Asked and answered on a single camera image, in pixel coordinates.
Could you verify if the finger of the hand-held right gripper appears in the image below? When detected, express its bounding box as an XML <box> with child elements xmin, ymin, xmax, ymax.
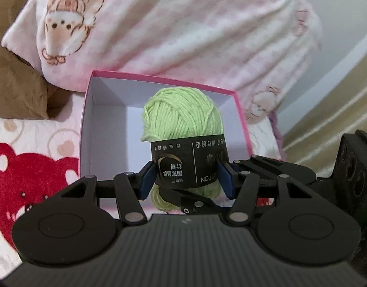
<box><xmin>233</xmin><ymin>155</ymin><xmax>318</xmax><ymax>186</ymax></box>

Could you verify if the beige striped curtain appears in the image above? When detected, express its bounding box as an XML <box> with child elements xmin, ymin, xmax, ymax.
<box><xmin>282</xmin><ymin>61</ymin><xmax>367</xmax><ymax>168</ymax></box>

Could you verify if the light green yarn ball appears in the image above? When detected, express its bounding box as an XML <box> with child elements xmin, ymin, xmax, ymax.
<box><xmin>141</xmin><ymin>87</ymin><xmax>230</xmax><ymax>216</ymax></box>

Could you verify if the brown pillow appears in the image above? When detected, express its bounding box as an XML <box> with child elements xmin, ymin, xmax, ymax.
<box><xmin>0</xmin><ymin>0</ymin><xmax>71</xmax><ymax>121</ymax></box>

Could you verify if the pink cartoon print blanket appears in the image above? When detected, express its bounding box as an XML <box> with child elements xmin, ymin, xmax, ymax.
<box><xmin>1</xmin><ymin>0</ymin><xmax>325</xmax><ymax>125</ymax></box>

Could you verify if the red bear print bed sheet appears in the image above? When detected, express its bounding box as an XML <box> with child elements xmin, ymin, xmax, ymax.
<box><xmin>0</xmin><ymin>91</ymin><xmax>285</xmax><ymax>277</ymax></box>

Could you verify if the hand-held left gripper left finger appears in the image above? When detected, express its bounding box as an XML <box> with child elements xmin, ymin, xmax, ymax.
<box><xmin>54</xmin><ymin>161</ymin><xmax>158</xmax><ymax>225</ymax></box>

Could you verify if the pink cardboard box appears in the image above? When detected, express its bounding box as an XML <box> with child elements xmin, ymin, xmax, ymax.
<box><xmin>78</xmin><ymin>70</ymin><xmax>253</xmax><ymax>187</ymax></box>

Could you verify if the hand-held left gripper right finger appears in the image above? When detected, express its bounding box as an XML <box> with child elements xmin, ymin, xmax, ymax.
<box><xmin>218</xmin><ymin>161</ymin><xmax>295</xmax><ymax>225</ymax></box>

